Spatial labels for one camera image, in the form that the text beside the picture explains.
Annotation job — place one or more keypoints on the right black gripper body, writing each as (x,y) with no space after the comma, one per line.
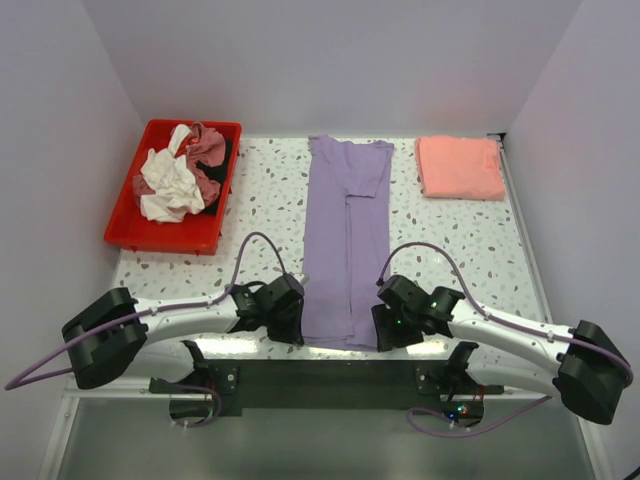
(388,330)

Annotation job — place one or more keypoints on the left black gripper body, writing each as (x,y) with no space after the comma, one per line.
(291,325)

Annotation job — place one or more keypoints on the lavender t-shirt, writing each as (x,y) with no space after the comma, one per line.
(346,241)

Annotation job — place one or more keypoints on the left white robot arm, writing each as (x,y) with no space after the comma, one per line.
(124,336)

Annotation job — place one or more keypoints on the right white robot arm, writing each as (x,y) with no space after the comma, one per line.
(578,365)

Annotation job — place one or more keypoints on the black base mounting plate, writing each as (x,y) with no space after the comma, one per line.
(316,384)

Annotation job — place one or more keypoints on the red plastic bin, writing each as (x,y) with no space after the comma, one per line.
(197,234)

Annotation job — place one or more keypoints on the black garment in bin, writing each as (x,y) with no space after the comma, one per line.
(219,174)

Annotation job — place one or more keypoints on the white t-shirt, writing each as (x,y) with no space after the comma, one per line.
(174,189)

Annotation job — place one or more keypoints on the folded salmon t-shirt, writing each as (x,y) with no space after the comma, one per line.
(460,168)

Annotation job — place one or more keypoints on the dusty pink t-shirt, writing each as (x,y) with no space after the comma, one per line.
(204,144)

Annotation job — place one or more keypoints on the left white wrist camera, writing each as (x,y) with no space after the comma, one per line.
(297,281)

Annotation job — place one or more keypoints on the right aluminium rail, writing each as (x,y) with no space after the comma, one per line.
(519,220)

